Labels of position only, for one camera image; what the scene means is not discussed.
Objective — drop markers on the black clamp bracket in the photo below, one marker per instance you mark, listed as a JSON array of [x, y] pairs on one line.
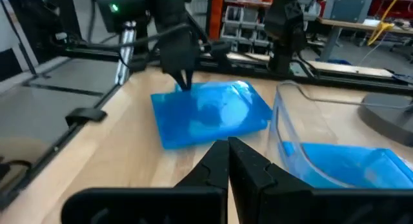
[[85, 116]]

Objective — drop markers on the grey side panel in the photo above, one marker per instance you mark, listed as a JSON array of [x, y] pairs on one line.
[[74, 74]]

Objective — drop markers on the black table frame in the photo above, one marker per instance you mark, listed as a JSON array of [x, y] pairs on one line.
[[355, 83]]

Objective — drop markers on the grey box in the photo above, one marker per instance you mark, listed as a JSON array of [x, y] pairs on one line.
[[348, 6]]

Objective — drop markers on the orange post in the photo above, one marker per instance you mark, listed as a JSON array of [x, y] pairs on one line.
[[215, 14]]

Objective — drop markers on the grey storage bin rack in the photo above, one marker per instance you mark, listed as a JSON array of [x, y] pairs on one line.
[[245, 27]]

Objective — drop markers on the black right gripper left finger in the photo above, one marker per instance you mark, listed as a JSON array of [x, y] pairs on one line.
[[145, 208]]

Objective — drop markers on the red cabinet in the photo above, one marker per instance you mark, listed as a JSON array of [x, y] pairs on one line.
[[379, 4]]

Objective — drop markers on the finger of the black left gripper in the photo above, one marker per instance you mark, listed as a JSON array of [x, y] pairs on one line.
[[180, 79], [189, 78]]

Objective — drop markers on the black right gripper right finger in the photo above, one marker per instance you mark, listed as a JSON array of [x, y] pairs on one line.
[[306, 208]]

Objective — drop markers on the silver metal post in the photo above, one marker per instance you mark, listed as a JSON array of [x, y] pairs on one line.
[[126, 53]]

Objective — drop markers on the light wooden bench top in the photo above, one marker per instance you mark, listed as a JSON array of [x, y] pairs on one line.
[[338, 67]]

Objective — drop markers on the clear plastic bin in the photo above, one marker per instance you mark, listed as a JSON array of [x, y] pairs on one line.
[[290, 120]]

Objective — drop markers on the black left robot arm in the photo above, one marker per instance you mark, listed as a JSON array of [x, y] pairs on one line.
[[167, 7]]

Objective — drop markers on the wooden workbench grey leg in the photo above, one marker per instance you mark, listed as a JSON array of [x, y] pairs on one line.
[[348, 23]]

